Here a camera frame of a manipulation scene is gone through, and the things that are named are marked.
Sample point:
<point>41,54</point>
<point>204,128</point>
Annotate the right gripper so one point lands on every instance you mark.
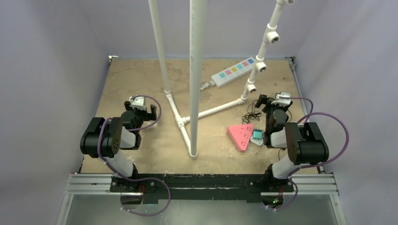
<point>269,105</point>

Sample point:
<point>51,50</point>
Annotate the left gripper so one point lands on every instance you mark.
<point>148,116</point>

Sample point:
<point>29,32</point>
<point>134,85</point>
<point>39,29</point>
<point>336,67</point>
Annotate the pink triangular power socket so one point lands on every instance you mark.
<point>240,135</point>

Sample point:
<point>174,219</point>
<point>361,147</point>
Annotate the white PVC pipe frame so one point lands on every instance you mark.
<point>188,126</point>

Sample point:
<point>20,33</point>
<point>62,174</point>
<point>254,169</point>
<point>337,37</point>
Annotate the white multicolour power strip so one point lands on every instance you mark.
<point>232,73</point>

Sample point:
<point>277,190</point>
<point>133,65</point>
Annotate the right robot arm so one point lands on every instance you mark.
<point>304,143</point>

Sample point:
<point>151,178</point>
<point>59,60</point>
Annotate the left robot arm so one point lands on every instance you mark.
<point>106,139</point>

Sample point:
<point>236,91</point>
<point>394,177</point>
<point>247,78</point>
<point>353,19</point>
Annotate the teal white plug adapter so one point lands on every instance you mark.
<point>257,137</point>

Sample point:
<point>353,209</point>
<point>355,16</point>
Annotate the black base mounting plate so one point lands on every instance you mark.
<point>152,187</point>

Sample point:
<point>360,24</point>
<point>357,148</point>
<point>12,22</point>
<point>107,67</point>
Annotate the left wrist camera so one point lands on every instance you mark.
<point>137,103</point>

